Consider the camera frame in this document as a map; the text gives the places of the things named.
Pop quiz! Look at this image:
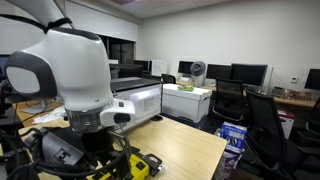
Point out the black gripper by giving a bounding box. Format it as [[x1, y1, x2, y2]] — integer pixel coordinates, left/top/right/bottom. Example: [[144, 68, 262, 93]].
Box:
[[80, 128, 129, 167]]

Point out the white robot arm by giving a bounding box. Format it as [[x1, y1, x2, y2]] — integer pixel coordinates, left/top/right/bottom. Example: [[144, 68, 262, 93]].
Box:
[[5, 0, 135, 163]]

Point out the yellow power strip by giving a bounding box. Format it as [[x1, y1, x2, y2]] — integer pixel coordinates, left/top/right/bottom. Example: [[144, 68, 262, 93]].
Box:
[[88, 153, 150, 180]]

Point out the white printer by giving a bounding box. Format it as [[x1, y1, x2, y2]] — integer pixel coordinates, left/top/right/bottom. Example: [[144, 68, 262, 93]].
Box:
[[110, 77, 162, 133]]

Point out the small black chair back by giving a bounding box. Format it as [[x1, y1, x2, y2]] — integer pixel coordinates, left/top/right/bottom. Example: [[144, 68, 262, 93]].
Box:
[[161, 74, 176, 84]]

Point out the green object on box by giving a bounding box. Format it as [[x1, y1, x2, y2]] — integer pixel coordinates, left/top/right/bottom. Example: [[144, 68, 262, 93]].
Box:
[[178, 86, 194, 92]]

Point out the white storage box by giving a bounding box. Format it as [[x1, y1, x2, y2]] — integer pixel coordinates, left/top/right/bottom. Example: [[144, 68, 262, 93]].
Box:
[[162, 84, 212, 123]]

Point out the black monitor far left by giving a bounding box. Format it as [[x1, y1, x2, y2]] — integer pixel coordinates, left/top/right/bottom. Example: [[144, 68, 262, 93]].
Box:
[[178, 61, 192, 74]]

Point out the black monitor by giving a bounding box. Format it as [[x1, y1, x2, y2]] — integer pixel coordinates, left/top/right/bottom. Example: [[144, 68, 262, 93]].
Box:
[[206, 64, 231, 79], [231, 64, 268, 87], [178, 61, 192, 74]]

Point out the grey desk fan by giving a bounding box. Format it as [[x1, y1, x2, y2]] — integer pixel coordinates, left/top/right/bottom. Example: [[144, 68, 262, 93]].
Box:
[[190, 61, 206, 87]]

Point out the blue white cardboard box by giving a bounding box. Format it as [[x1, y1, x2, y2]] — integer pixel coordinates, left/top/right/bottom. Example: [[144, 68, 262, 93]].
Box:
[[213, 122, 247, 180]]

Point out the black mesh office chair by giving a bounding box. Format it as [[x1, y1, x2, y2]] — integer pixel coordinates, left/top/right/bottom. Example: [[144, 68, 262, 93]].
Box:
[[213, 78, 246, 123]]

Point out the black monitor centre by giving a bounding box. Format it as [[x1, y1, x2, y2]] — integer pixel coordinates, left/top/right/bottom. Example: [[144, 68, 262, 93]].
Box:
[[231, 64, 268, 87]]

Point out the black office chair near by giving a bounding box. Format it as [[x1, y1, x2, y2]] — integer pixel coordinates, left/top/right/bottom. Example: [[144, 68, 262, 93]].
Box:
[[245, 89, 320, 180]]

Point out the black chair right edge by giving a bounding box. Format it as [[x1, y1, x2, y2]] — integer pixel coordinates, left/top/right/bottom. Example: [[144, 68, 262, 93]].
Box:
[[290, 98, 320, 148]]

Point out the black monitor right edge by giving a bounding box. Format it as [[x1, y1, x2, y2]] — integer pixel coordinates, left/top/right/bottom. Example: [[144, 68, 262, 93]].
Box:
[[305, 69, 320, 90]]

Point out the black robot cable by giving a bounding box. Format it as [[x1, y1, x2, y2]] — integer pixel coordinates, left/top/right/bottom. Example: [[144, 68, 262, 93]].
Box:
[[0, 126, 132, 180]]

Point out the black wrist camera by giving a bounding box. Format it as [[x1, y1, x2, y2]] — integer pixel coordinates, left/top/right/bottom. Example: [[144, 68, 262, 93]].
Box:
[[24, 127, 84, 165]]

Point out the wall thermostat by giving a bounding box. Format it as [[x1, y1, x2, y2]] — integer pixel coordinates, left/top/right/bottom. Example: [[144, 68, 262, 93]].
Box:
[[290, 76, 298, 84]]

